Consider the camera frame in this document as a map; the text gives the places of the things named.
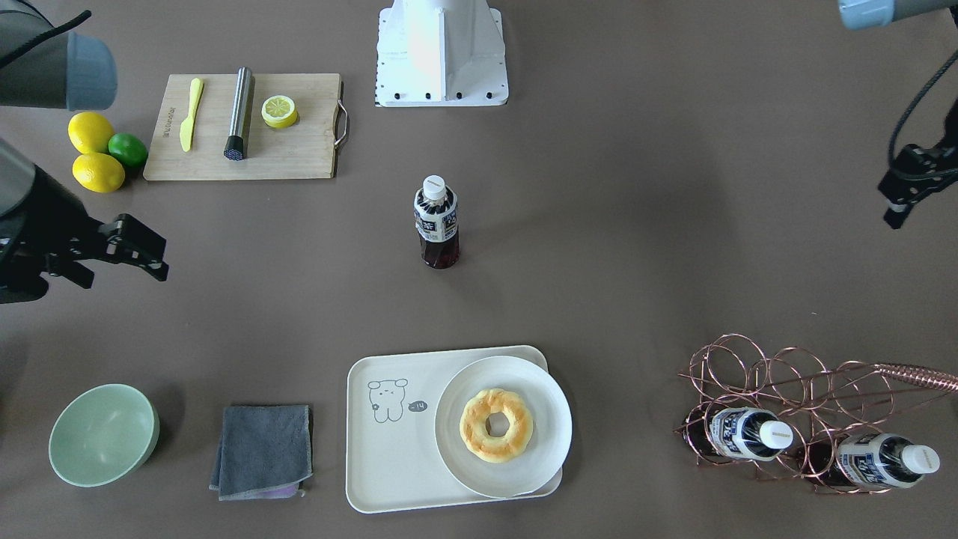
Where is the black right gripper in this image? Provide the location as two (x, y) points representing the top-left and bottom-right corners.
(45, 213), (170, 289)

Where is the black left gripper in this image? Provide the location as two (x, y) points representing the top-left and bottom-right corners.
(877, 103), (957, 229)

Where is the tea bottle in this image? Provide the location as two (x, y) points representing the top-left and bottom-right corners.
(413, 175), (460, 270)
(802, 433), (941, 491)
(683, 406), (794, 461)

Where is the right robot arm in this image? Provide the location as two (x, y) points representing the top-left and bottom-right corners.
(1, 1), (170, 304)

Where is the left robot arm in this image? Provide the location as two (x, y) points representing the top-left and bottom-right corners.
(838, 1), (957, 230)

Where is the beige rabbit tray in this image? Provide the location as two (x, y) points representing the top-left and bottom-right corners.
(345, 345), (572, 513)

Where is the yellow lemon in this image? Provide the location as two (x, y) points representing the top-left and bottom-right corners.
(72, 153), (126, 193)
(67, 112), (115, 154)

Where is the green lime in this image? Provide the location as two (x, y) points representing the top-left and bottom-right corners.
(107, 133), (148, 168)

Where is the yellow plastic knife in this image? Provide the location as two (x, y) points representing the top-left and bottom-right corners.
(179, 78), (205, 153)

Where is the metal muddler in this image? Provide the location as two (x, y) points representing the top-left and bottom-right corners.
(223, 66), (254, 161)

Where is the green bowl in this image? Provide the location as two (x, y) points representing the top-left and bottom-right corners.
(48, 383), (160, 487)

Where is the half lemon slice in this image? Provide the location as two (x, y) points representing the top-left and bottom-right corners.
(260, 95), (300, 129)

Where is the wooden cutting board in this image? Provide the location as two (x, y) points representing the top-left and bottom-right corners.
(143, 73), (348, 181)

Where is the grey folded cloth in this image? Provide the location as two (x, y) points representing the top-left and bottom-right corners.
(209, 404), (314, 502)

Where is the donut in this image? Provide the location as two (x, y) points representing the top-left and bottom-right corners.
(459, 388), (534, 463)

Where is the white plate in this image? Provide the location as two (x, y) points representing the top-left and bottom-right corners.
(434, 356), (573, 500)

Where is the copper wire bottle rack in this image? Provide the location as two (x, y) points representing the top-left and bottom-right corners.
(675, 334), (956, 496)

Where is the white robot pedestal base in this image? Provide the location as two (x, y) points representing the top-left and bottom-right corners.
(374, 1), (510, 107)

